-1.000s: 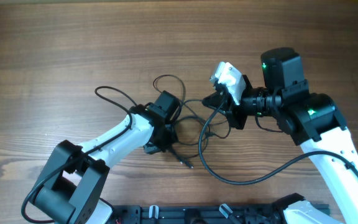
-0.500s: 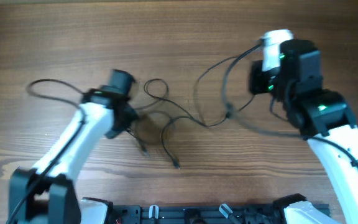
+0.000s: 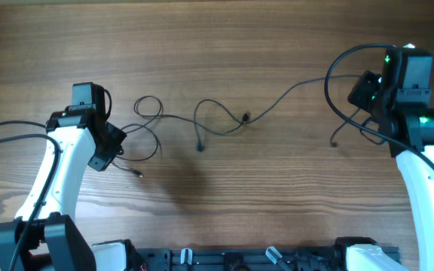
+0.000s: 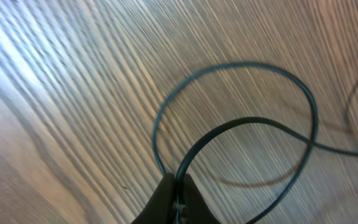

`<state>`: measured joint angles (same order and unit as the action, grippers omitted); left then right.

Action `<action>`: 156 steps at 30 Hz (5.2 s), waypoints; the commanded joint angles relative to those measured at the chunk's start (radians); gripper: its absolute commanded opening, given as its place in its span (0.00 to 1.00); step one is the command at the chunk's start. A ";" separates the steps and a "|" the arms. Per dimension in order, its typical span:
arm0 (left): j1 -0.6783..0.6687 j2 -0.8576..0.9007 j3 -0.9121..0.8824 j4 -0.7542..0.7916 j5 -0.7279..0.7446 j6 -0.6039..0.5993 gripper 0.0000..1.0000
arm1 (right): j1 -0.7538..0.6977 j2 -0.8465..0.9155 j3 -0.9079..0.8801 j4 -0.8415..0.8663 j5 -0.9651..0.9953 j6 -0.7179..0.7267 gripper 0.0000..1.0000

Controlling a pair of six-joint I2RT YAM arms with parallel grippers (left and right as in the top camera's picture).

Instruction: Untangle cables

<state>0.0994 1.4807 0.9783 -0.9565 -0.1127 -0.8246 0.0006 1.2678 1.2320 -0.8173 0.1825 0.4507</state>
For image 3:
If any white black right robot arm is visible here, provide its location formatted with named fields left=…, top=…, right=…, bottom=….
left=348, top=46, right=434, bottom=270

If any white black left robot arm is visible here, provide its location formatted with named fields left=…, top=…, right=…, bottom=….
left=0, top=82, right=126, bottom=270

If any black right camera cable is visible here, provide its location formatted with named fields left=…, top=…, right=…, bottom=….
left=323, top=43, right=434, bottom=219

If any black camera cable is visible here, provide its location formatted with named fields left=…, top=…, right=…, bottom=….
left=323, top=43, right=434, bottom=219
left=0, top=120, right=63, bottom=271

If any black left camera cable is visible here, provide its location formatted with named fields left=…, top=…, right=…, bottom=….
left=0, top=120, right=63, bottom=271

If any black aluminium base frame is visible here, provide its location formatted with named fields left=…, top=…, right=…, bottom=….
left=130, top=245, right=347, bottom=271

